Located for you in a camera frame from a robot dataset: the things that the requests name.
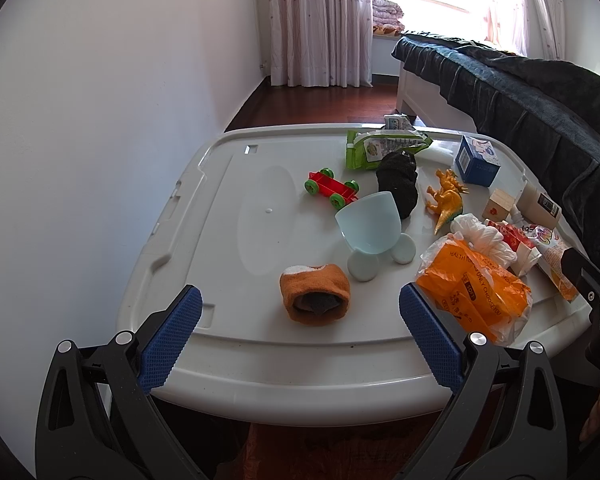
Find small white blue packet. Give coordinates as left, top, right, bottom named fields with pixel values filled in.
left=384, top=114, right=414, bottom=131

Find orange plastic bag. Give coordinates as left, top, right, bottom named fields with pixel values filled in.
left=416, top=234, right=533, bottom=346

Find light blue plastic cup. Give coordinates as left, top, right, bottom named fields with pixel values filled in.
left=335, top=191, right=416, bottom=282

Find white bed frame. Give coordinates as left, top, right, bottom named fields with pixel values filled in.
left=396, top=68, right=477, bottom=132

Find orange toy dinosaur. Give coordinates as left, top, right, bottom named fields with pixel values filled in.
left=426, top=169, right=469, bottom=234

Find folded pink quilt stack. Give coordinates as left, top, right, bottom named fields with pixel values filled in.
left=372, top=0, right=404, bottom=37

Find black fuzzy cloth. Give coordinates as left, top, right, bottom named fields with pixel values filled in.
left=376, top=150, right=418, bottom=220

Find dark blanket on bed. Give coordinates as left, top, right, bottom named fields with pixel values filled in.
left=392, top=34, right=600, bottom=268

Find small wooden cube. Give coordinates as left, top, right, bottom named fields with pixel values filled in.
left=482, top=188, right=516, bottom=222

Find pink patterned curtain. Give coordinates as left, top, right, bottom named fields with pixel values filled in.
left=534, top=0, right=566, bottom=61
left=268, top=0, right=373, bottom=88

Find red white paper wrapper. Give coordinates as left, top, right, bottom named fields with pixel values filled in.
left=484, top=220, right=541, bottom=278

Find white plastic storage box lid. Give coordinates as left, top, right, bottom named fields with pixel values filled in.
left=116, top=122, right=594, bottom=428

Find orange drink pouch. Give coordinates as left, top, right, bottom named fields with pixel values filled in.
left=512, top=211, right=578, bottom=301

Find blue white carton box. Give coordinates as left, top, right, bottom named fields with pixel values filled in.
left=455, top=136, right=501, bottom=188

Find red green toy cart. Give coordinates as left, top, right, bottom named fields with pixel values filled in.
left=303, top=167, right=360, bottom=211

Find pink patterned left curtain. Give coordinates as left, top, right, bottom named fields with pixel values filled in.
left=268, top=0, right=373, bottom=88

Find pink patterned right curtain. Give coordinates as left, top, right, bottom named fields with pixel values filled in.
left=534, top=0, right=566, bottom=61

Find beige bottle with black label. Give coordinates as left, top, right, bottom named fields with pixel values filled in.
left=516, top=182, right=562, bottom=230

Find orange plush sock roll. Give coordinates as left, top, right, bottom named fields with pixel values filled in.
left=279, top=263, right=351, bottom=326

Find green snack bag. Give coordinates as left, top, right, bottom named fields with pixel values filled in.
left=346, top=129, right=432, bottom=170

